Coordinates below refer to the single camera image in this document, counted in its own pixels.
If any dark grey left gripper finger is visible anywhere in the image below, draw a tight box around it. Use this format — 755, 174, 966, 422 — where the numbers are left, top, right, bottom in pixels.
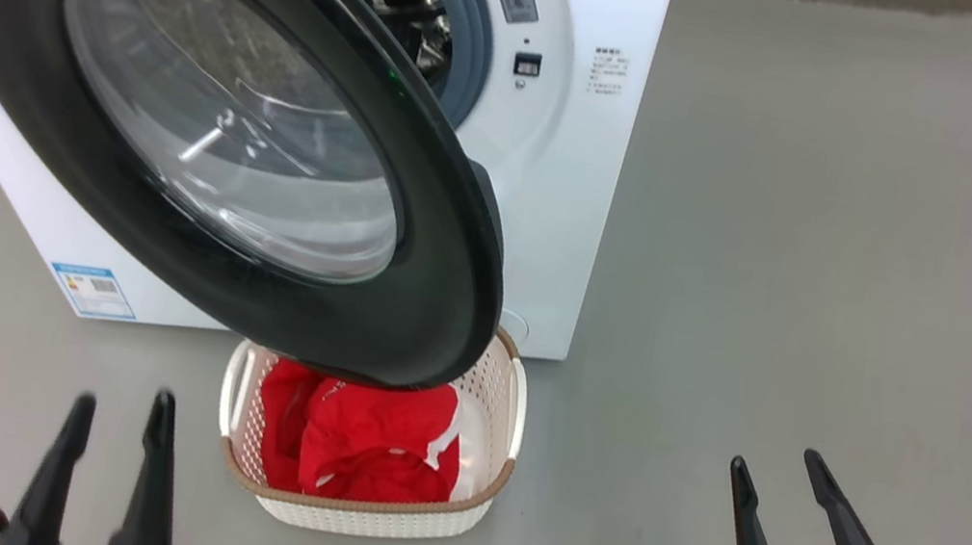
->
107, 385, 197, 545
0, 383, 99, 545

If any red and white garment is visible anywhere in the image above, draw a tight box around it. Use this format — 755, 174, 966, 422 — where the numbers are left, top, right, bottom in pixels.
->
246, 355, 474, 519

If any washing machine door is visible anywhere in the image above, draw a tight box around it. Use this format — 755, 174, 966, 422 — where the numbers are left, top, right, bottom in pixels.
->
0, 0, 552, 403

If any cream basket with brown rim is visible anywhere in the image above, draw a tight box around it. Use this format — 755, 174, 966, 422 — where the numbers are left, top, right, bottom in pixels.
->
202, 287, 539, 545

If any white front-load washing machine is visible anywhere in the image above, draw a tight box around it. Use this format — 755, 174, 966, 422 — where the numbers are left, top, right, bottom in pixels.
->
0, 0, 676, 401

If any blue energy label sticker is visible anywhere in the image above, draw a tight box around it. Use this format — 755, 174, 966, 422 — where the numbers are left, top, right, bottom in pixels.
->
44, 259, 144, 325

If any round white filter cover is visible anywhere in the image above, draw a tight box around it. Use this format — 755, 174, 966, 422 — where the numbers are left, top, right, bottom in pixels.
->
495, 309, 533, 345

